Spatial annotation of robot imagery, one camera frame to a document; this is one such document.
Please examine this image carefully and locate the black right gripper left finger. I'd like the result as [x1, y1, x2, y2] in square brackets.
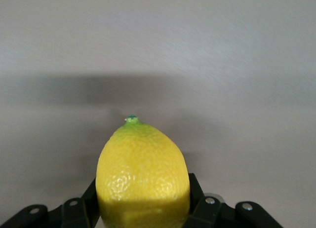
[61, 177, 101, 228]

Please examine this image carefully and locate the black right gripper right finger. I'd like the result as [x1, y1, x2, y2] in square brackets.
[185, 173, 224, 228]

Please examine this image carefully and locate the yellow lemon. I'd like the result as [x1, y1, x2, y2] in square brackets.
[95, 115, 191, 228]

